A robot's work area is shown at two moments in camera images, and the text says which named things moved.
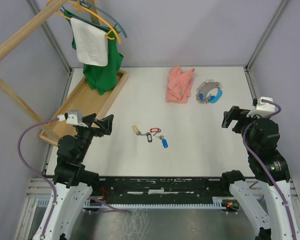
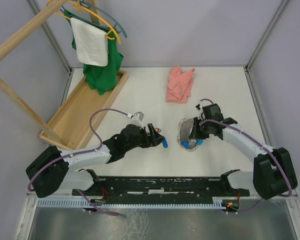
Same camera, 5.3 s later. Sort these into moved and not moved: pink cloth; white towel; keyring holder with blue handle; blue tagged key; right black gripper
Moved: right black gripper; keyring holder with blue handle
Not moved: white towel; blue tagged key; pink cloth
